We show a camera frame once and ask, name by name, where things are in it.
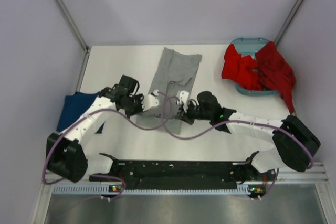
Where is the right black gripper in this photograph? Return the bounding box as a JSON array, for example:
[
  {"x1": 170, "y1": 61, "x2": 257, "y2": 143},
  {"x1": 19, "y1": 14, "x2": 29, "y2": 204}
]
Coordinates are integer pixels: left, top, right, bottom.
[{"x1": 175, "y1": 100, "x2": 213, "y2": 125}]

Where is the grey t shirt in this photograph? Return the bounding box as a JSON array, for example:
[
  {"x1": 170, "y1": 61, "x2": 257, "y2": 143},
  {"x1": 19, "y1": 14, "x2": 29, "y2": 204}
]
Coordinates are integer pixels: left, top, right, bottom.
[{"x1": 136, "y1": 47, "x2": 202, "y2": 134}]

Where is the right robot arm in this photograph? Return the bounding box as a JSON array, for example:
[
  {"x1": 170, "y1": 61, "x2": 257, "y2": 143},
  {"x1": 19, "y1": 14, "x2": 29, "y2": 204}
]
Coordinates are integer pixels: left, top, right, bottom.
[{"x1": 176, "y1": 91, "x2": 321, "y2": 180}]

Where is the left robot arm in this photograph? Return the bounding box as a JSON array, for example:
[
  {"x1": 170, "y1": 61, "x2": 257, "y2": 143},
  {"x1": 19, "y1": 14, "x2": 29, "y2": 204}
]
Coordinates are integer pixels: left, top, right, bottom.
[{"x1": 44, "y1": 75, "x2": 143, "y2": 183}]

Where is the folded blue t shirt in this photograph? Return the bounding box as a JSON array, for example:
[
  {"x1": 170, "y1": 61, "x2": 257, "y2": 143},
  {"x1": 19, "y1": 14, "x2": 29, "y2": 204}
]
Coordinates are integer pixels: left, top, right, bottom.
[{"x1": 56, "y1": 92, "x2": 100, "y2": 132}]

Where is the teal plastic basket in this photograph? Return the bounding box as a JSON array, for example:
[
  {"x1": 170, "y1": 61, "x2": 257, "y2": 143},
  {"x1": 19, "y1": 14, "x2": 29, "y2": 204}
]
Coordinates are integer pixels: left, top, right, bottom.
[{"x1": 231, "y1": 37, "x2": 279, "y2": 97}]

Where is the dark red t shirt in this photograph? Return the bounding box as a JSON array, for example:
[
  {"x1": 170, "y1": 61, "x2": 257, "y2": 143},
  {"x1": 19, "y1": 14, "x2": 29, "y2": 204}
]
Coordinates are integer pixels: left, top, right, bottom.
[{"x1": 256, "y1": 41, "x2": 296, "y2": 114}]

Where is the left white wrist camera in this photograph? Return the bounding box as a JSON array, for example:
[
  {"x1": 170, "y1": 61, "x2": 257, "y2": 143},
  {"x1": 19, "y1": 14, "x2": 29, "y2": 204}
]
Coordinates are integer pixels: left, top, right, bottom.
[{"x1": 141, "y1": 90, "x2": 160, "y2": 112}]

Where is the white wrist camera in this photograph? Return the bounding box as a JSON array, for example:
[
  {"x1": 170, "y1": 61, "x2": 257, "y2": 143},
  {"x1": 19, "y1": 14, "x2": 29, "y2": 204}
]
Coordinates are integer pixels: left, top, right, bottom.
[
  {"x1": 176, "y1": 90, "x2": 190, "y2": 112},
  {"x1": 141, "y1": 90, "x2": 160, "y2": 112}
]

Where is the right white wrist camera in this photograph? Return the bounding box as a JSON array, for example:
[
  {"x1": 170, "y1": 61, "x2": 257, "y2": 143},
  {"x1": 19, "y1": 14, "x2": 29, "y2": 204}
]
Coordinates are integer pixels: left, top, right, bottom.
[{"x1": 176, "y1": 90, "x2": 190, "y2": 112}]

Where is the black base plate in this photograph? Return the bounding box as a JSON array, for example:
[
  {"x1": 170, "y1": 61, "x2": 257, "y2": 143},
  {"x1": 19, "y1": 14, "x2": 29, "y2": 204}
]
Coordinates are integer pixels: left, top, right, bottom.
[{"x1": 89, "y1": 158, "x2": 278, "y2": 190}]

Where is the left aluminium corner post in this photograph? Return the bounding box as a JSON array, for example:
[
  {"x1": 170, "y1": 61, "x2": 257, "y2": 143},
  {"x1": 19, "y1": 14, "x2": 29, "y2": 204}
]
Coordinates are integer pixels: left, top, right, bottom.
[{"x1": 54, "y1": 0, "x2": 89, "y2": 52}]

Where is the aluminium corner post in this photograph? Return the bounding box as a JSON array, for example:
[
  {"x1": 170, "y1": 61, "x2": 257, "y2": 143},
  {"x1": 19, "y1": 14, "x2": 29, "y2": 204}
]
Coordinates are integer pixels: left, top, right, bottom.
[
  {"x1": 54, "y1": 0, "x2": 89, "y2": 52},
  {"x1": 274, "y1": 0, "x2": 305, "y2": 46}
]

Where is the grey slotted cable duct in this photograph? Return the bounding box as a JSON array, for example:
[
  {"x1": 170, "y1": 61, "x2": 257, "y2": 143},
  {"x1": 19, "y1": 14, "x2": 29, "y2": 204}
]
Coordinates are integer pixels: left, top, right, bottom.
[{"x1": 52, "y1": 184, "x2": 251, "y2": 195}]

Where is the aluminium frame rail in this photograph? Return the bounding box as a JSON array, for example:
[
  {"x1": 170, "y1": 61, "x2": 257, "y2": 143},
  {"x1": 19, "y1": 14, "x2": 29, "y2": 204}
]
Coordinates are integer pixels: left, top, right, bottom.
[{"x1": 43, "y1": 161, "x2": 329, "y2": 182}]

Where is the right aluminium corner post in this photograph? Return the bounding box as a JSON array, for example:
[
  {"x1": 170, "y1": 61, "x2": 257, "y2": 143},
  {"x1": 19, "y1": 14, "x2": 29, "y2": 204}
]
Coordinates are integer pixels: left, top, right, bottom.
[{"x1": 274, "y1": 0, "x2": 305, "y2": 46}]

